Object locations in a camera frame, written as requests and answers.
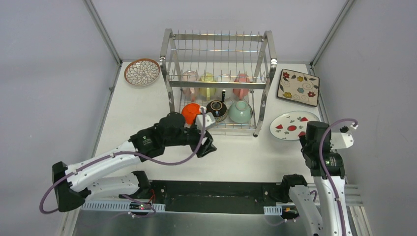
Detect orange plastic bowl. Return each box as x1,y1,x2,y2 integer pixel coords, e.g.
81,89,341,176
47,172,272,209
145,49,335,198
181,103,201,125

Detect beige bowl dark rim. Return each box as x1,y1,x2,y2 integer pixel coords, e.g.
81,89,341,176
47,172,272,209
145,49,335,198
206,100,228,123

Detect light green mug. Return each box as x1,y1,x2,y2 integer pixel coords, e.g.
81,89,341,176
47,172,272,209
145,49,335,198
199,73,217,102

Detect mint green bowl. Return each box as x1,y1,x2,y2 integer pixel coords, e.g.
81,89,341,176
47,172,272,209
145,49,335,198
228,100,253,124

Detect square floral plate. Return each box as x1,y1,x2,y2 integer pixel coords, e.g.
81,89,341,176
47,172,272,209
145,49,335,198
277,69,320,107

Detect pink mug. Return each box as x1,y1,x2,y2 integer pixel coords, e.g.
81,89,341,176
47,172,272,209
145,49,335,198
232,73,251,100

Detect white ribbed mug black rim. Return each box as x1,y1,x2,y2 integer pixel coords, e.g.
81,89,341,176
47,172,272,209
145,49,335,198
215,74,233,101

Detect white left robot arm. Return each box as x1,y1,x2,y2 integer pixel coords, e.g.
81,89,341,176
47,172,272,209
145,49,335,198
52,112,217,212

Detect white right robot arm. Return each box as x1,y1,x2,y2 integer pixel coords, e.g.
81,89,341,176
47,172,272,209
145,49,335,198
279,118,358,236

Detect stainless steel dish rack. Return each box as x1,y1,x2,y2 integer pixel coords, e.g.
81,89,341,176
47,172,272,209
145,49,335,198
159,29,278,137

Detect brown floral round plate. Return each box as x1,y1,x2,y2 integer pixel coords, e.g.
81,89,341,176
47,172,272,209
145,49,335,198
123,59,161,87

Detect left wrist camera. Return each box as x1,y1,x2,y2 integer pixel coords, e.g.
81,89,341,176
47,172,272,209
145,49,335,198
195,106,217,131

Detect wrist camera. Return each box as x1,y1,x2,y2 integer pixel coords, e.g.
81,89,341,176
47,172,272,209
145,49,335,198
330,123,357,150
195,106,217,131

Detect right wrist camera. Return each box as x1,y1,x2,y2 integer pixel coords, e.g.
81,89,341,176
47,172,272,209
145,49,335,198
330,123,357,150

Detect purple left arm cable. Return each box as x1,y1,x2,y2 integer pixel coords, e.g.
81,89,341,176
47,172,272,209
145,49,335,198
39,107,208,217

